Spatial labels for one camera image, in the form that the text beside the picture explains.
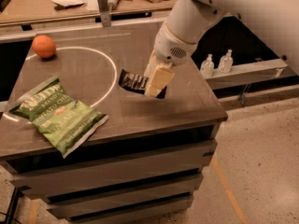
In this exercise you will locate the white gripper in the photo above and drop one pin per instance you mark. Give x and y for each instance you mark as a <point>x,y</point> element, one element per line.
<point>170,48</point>

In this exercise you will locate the black rxbar chocolate bar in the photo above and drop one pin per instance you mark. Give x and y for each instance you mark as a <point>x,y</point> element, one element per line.
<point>136,83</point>

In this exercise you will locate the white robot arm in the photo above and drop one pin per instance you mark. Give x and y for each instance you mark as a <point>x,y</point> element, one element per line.
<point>275,22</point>

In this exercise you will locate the green jalapeno chip bag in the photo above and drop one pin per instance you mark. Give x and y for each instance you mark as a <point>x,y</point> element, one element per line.
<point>64,121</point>

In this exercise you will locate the clear sanitizer bottle left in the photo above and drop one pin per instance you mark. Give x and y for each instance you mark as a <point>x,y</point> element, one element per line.
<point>207,66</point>

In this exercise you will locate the clear sanitizer bottle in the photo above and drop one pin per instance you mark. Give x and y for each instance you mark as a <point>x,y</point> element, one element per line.
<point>226,62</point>
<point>207,66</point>

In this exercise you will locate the clear sanitizer bottle right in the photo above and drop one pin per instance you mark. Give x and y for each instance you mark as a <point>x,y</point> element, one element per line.
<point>226,62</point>

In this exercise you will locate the grey drawer cabinet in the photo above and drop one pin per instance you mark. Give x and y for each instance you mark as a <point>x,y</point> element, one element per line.
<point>117,182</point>

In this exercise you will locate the white paper sheet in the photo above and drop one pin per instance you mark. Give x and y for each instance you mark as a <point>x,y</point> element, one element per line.
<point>69,3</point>

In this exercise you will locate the wooden workbench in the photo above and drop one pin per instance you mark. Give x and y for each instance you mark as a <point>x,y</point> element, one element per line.
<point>19,12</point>

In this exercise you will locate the orange fruit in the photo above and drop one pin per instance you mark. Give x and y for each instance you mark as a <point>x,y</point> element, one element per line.
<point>44,46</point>

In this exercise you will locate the grey metal post left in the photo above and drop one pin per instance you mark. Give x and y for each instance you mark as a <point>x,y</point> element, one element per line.
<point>104,13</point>

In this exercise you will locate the grey metal shelf rail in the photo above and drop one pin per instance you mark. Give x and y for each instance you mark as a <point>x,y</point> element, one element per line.
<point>250,73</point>

